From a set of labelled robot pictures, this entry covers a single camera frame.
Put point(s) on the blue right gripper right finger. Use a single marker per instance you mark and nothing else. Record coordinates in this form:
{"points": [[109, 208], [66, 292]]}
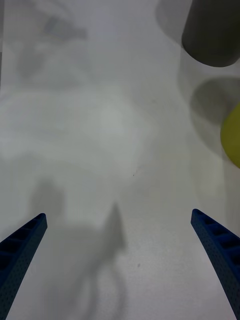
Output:
{"points": [[220, 252]]}

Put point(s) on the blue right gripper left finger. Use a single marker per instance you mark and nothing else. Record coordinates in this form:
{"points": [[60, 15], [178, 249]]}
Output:
{"points": [[20, 255]]}

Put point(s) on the grey plastic waste bin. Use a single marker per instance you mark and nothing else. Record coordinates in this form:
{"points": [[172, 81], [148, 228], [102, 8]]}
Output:
{"points": [[212, 32]]}

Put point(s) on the yellow-green plastic waste bin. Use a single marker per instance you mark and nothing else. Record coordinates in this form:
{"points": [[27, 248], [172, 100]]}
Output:
{"points": [[232, 137]]}

